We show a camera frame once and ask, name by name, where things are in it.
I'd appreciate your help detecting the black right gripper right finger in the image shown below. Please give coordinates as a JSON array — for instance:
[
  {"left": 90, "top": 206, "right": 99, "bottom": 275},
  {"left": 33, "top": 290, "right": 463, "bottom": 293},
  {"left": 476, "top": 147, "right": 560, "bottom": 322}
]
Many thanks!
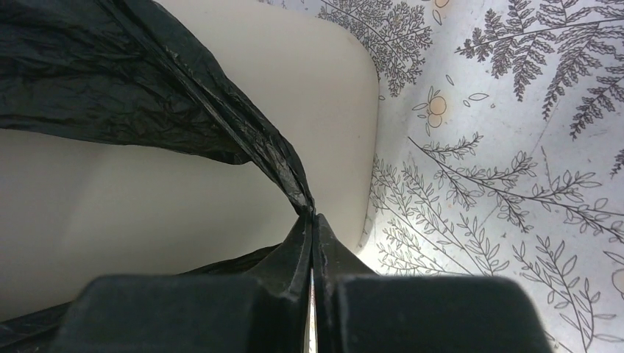
[{"left": 311, "top": 214, "right": 551, "bottom": 352}]

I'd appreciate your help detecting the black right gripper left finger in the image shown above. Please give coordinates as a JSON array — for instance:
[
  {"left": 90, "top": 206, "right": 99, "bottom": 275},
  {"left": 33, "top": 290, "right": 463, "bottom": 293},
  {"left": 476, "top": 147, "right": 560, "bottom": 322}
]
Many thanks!
[{"left": 50, "top": 215, "right": 312, "bottom": 352}]

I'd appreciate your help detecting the black plastic trash bag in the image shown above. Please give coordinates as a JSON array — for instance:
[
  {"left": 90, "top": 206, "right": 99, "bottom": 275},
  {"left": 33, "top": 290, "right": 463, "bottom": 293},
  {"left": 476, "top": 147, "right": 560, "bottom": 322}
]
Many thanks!
[{"left": 1, "top": 1, "right": 316, "bottom": 352}]

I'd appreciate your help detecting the beige plastic trash bin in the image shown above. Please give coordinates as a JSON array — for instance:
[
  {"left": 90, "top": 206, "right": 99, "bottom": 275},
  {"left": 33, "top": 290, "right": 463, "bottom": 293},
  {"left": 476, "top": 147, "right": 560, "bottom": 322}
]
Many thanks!
[{"left": 1, "top": 1, "right": 379, "bottom": 320}]

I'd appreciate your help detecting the floral patterned table mat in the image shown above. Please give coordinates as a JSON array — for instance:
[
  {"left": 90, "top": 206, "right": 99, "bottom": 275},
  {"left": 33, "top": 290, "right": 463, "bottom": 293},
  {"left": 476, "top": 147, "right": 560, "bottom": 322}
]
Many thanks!
[{"left": 258, "top": 0, "right": 624, "bottom": 353}]

